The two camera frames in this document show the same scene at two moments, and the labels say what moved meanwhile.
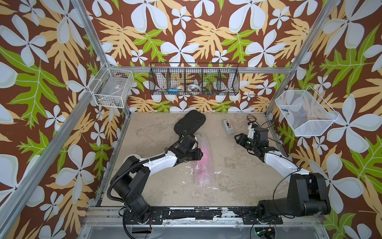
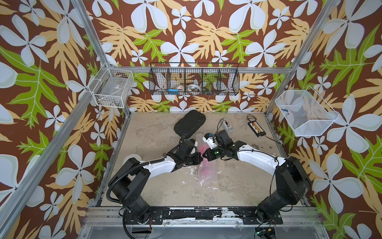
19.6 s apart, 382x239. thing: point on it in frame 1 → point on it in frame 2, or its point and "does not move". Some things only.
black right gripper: [241, 139] → [209, 157]
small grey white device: [251, 132] → [219, 139]
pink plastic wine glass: [204, 166] does not move
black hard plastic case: [190, 122] does not move
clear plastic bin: [307, 113] does not move
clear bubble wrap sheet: [204, 172] does not move
